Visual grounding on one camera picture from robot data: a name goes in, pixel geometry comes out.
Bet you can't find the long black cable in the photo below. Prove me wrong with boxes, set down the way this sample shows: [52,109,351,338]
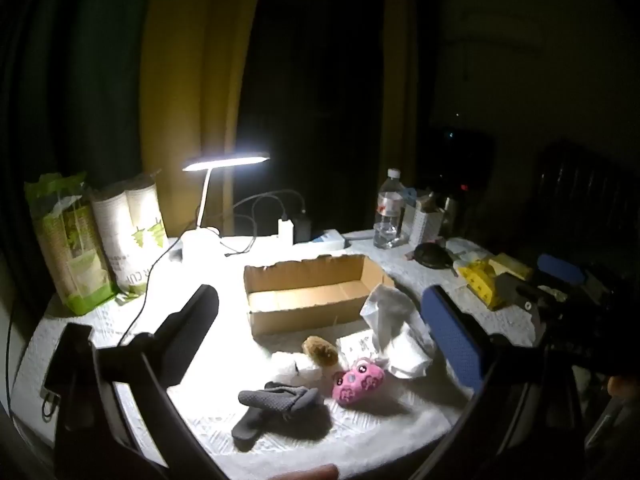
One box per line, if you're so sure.
[119,240,185,338]

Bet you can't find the looped black cable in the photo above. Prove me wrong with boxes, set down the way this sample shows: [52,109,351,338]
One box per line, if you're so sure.
[219,189,307,258]

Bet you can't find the yellow packet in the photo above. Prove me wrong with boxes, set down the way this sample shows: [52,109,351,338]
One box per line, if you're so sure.
[459,255,531,311]

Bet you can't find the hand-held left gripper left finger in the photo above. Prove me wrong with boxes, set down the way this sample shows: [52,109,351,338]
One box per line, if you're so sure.
[54,284,221,480]

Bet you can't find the brown plush toy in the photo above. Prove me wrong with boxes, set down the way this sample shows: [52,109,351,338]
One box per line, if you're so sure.
[301,336,341,367]

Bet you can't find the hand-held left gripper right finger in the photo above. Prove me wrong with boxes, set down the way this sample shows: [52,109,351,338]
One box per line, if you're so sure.
[420,284,548,480]

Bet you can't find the paper cup pack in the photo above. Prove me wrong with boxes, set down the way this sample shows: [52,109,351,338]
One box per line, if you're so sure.
[91,172,168,301]

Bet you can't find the cotton swab packet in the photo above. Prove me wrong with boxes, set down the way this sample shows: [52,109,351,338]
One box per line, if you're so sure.
[336,332,381,361]

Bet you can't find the white wrapper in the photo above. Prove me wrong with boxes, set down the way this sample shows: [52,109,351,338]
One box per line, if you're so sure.
[447,240,487,266]

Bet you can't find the white textured cloth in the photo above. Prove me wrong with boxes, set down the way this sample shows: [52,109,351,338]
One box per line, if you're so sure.
[270,351,301,377]

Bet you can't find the green packet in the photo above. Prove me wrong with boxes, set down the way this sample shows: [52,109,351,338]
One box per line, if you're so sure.
[25,172,118,316]

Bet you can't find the clear water bottle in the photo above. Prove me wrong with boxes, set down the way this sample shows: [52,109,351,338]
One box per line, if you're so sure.
[373,169,406,250]

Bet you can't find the white power strip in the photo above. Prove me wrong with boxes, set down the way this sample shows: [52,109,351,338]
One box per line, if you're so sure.
[312,229,347,250]

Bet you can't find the white textured tablecloth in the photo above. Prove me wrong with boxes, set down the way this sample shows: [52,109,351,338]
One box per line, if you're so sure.
[10,230,541,480]

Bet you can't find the cardboard box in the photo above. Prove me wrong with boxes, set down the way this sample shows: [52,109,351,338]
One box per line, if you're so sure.
[243,254,396,340]

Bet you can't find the person's right hand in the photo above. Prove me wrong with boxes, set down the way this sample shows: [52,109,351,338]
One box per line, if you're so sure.
[607,374,640,402]

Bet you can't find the pink plush keychain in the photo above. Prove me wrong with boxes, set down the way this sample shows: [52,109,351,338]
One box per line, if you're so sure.
[331,357,387,406]

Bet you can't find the grey gloves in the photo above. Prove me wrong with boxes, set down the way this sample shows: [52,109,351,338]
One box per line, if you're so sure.
[231,381,326,453]

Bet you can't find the yellow curtain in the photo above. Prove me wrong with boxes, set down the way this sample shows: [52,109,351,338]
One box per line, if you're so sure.
[142,0,266,241]

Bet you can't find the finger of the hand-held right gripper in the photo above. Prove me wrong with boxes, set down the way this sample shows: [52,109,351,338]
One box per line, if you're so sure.
[536,253,603,288]
[494,272,547,333]

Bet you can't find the metal flask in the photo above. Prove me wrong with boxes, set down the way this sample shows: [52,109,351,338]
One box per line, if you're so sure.
[444,195,461,237]

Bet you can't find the black round object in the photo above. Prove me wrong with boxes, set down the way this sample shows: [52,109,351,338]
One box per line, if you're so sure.
[412,242,456,268]

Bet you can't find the white tissue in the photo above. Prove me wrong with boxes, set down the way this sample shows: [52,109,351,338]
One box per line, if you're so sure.
[294,355,326,382]

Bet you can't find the white perforated basket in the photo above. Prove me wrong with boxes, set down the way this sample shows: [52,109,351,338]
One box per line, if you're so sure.
[407,190,451,243]

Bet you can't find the clear plastic bag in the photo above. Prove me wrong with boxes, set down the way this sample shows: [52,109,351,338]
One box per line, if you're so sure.
[360,284,436,380]

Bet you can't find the person's left hand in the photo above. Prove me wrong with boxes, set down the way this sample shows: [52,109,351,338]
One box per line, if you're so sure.
[279,464,342,480]

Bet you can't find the white desk lamp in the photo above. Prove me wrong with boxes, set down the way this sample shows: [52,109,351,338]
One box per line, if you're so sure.
[181,151,271,262]

